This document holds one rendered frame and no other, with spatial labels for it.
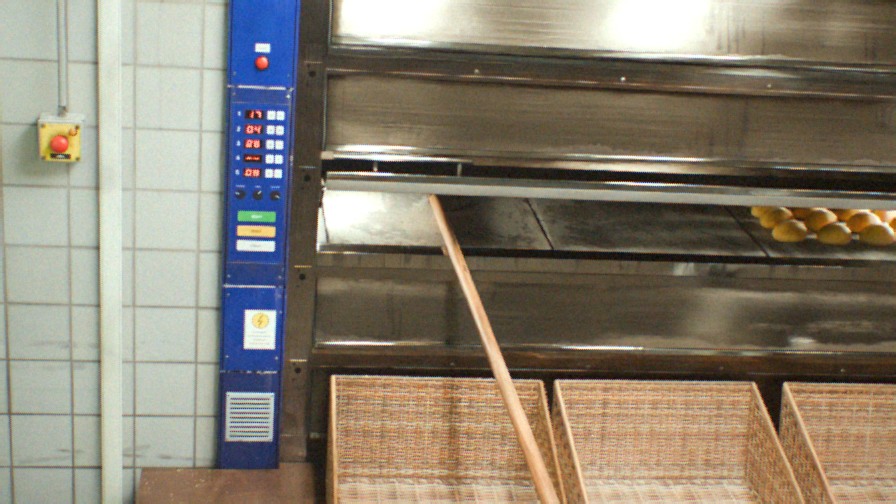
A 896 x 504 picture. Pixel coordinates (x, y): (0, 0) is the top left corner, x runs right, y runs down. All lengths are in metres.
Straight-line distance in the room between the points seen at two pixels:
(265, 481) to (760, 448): 1.29
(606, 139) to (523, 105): 0.22
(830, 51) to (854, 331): 0.79
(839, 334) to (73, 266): 1.99
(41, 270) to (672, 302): 1.60
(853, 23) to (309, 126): 1.35
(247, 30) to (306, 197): 0.44
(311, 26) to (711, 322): 1.31
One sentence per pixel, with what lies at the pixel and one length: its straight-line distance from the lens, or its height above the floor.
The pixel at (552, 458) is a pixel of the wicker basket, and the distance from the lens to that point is 3.47.
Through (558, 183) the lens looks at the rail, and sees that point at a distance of 3.33.
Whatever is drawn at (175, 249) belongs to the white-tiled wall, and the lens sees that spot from 3.47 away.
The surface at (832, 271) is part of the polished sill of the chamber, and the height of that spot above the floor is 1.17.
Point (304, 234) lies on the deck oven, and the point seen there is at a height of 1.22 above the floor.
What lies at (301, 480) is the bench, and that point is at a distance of 3.66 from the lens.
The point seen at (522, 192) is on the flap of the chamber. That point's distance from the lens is 3.31.
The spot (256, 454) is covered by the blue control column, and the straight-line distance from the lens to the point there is 3.69.
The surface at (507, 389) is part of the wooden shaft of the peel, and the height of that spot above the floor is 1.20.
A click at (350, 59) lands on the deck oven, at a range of 3.32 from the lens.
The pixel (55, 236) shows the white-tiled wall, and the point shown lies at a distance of 3.48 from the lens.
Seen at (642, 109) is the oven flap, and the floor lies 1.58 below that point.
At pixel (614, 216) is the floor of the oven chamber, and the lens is 3.90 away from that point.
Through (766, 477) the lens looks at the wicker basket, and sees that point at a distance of 3.75.
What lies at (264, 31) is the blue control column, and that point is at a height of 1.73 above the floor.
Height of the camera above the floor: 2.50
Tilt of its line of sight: 22 degrees down
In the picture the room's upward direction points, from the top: 5 degrees clockwise
